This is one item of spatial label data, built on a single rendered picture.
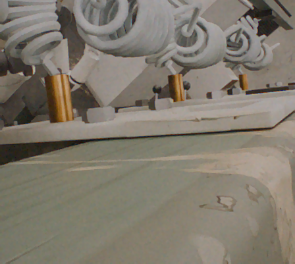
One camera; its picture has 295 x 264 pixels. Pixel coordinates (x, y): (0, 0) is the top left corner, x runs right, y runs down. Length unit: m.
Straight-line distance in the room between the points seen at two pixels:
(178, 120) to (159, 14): 0.19
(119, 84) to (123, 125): 3.72
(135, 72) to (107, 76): 0.33
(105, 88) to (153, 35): 3.67
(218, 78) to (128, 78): 2.66
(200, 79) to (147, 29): 6.02
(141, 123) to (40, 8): 0.12
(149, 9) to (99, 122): 0.15
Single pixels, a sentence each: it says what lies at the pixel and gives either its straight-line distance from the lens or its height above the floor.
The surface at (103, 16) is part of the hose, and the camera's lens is 0.36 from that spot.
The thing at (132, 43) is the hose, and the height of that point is 1.87.
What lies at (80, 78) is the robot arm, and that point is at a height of 1.21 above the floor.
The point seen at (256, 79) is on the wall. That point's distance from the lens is 9.37.
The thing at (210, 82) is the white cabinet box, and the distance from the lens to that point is 6.27.
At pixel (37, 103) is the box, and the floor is 0.83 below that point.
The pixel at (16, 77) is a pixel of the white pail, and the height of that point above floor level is 0.33.
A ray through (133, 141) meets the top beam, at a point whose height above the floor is 1.89.
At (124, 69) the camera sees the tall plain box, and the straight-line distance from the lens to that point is 3.86.
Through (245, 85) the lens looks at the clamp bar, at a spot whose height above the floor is 1.83.
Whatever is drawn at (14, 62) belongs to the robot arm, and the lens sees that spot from 1.24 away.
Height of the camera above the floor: 1.97
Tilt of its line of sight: 25 degrees down
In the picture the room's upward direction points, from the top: 48 degrees clockwise
